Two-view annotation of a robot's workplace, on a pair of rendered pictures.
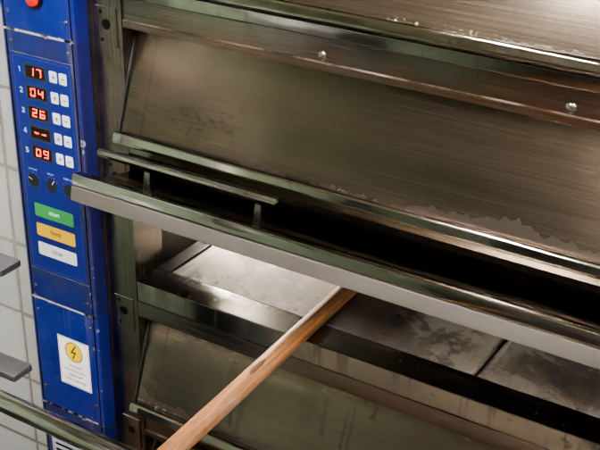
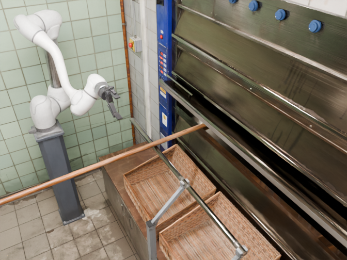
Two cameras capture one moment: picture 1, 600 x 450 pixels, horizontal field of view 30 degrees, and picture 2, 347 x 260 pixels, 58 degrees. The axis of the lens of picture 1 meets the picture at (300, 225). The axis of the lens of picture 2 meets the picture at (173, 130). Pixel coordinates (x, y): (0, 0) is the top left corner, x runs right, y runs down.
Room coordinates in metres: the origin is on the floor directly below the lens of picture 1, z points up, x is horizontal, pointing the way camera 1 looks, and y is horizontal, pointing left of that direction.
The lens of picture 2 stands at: (-0.09, -0.65, 2.41)
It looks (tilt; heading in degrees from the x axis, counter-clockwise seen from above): 36 degrees down; 28
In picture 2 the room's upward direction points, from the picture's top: straight up
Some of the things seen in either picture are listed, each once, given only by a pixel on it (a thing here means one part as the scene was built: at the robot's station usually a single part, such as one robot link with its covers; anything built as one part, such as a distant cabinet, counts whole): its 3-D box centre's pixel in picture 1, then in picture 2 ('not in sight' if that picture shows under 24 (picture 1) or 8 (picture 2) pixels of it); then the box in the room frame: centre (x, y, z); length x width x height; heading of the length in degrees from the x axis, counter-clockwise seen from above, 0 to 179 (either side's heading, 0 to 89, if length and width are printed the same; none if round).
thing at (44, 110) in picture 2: not in sight; (43, 110); (1.16, 1.12, 1.17); 0.18 x 0.16 x 0.22; 4
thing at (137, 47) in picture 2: not in sight; (136, 44); (1.96, 0.81, 1.46); 0.10 x 0.07 x 0.10; 59
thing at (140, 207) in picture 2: not in sight; (167, 188); (1.29, 0.15, 0.72); 0.56 x 0.49 x 0.28; 57
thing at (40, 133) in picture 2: not in sight; (43, 127); (1.13, 1.13, 1.03); 0.22 x 0.18 x 0.06; 149
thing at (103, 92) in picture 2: not in sight; (107, 95); (1.14, 0.45, 1.48); 0.09 x 0.07 x 0.08; 60
